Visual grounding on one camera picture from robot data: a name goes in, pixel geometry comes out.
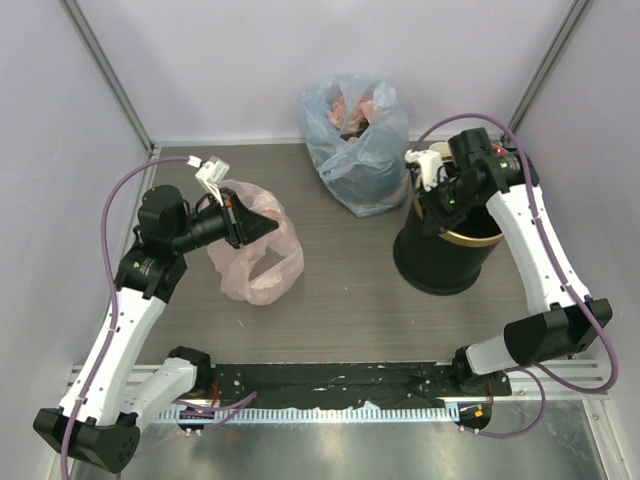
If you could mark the blue plastic bag of bags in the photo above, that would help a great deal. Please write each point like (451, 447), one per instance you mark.
(356, 133)

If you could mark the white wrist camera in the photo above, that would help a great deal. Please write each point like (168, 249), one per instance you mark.
(424, 167)
(209, 174)

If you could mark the red bowl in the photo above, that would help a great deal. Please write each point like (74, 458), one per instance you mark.
(499, 149)

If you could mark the pink plastic trash bag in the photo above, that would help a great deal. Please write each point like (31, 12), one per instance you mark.
(263, 271)

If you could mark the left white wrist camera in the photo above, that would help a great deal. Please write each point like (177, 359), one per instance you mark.
(209, 174)

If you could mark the left aluminium frame post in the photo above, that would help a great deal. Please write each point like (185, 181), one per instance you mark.
(95, 50)

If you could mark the aluminium frame post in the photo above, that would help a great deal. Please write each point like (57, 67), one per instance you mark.
(562, 37)
(95, 50)

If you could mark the white slotted cable duct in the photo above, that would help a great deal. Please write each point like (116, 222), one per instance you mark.
(369, 413)

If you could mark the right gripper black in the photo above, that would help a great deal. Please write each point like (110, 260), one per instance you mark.
(433, 220)

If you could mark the pink white cup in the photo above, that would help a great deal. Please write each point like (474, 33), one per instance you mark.
(443, 149)

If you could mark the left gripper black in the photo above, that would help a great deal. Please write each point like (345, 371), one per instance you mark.
(242, 225)

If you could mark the right aluminium frame post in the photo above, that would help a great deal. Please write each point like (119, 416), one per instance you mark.
(562, 37)

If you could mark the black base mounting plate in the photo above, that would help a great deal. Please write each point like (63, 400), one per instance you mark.
(338, 386)

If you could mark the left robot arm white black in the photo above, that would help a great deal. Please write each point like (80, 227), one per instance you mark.
(98, 422)

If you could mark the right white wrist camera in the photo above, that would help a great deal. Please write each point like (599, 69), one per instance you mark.
(424, 167)

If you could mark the black trash bin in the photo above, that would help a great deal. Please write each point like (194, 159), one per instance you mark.
(447, 263)

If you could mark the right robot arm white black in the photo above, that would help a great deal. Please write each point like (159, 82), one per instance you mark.
(563, 317)

